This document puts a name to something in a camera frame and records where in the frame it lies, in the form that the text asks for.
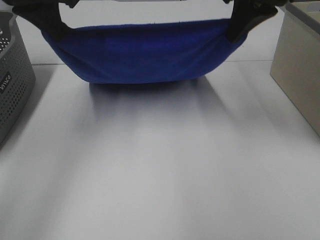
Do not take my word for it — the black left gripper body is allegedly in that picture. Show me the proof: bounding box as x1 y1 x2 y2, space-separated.
4 0 79 10

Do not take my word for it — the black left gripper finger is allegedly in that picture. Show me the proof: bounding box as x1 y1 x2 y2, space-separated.
57 5 72 41
12 4 62 41

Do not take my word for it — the beige storage box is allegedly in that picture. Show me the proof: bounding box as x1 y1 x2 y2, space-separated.
270 0 320 134

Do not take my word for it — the blue towel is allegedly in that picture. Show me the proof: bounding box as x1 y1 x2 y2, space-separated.
42 18 247 85

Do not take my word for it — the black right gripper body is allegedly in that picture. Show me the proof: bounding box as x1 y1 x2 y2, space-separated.
222 0 296 11

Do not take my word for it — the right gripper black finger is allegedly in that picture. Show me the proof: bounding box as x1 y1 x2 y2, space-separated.
238 6 278 41
226 2 244 43

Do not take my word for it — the grey perforated plastic basket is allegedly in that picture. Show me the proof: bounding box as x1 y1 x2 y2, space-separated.
0 10 36 142

